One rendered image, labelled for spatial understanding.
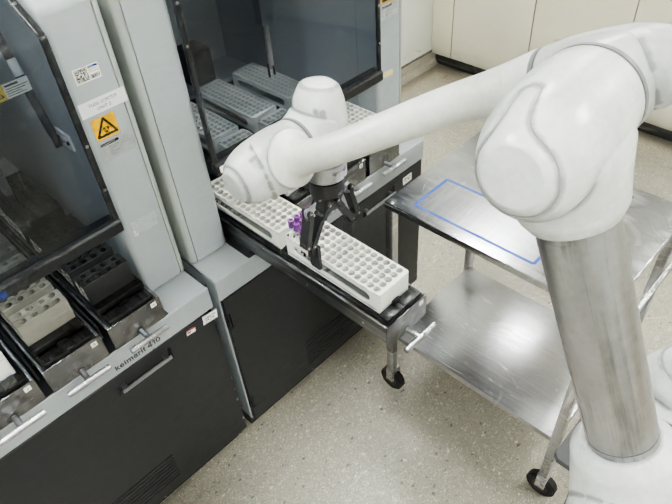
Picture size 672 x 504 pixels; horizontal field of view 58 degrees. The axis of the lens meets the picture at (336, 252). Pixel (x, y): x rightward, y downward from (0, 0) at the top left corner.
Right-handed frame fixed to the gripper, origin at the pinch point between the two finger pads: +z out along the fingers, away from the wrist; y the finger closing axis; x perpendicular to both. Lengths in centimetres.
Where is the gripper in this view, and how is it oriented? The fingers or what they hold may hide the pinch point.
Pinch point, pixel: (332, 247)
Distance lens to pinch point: 139.3
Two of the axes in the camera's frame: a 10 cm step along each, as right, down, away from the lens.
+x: -7.2, -4.4, 5.4
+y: 6.9, -5.2, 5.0
